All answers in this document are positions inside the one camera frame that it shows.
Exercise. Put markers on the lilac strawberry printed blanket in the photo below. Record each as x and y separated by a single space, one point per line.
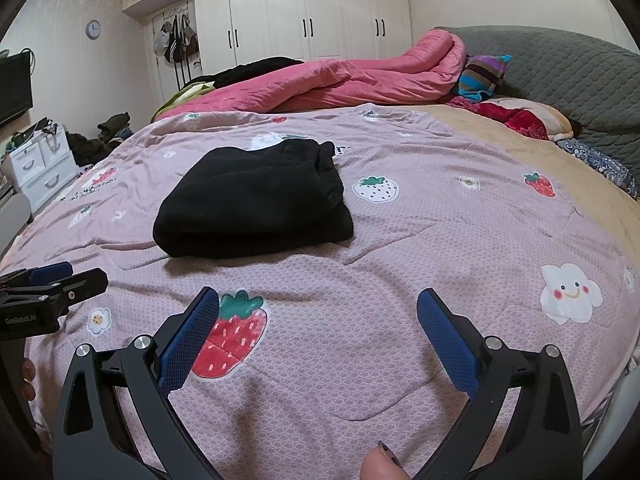
400 240

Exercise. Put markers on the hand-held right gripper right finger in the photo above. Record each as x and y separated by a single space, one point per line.
447 340

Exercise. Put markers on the black sweater with orange cuffs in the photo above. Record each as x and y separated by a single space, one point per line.
250 210

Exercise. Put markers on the green blanket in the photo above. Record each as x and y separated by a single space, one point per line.
187 92

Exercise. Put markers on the hanging bags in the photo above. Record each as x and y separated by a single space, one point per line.
175 42

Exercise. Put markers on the blue patterned cloth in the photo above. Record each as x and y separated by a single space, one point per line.
595 160

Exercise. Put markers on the dark clothes heap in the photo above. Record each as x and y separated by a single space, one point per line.
112 125

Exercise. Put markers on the black television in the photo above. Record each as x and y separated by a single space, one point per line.
12 90

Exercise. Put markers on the white wardrobe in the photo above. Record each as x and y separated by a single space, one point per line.
280 15

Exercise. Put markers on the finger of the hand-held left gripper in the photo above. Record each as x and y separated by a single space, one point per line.
87 282
47 272

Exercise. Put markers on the striped colourful pillow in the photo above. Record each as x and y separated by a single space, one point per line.
482 77

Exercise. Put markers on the light grey chair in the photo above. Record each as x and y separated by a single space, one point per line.
12 220

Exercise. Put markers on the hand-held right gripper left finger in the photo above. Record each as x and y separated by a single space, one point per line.
187 340

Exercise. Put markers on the grey quilted headboard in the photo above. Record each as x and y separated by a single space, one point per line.
560 75

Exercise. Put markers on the white drawer cabinet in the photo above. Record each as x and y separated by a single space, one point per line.
40 170

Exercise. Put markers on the black clothes pile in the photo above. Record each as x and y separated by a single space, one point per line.
250 70

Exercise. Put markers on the person's right hand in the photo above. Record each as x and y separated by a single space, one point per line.
382 465

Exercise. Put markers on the red floral pillow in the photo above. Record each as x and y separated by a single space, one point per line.
525 120

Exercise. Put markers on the white bed frame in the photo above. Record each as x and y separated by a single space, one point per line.
617 410

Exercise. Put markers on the round wall clock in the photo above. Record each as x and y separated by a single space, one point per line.
93 29

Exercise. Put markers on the pink quilt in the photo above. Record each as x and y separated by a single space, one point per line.
350 80

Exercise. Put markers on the tan bedsheet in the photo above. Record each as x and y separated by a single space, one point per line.
550 170

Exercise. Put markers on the person's left hand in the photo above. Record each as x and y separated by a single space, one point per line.
27 372

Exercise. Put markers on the white door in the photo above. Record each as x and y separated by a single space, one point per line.
165 80

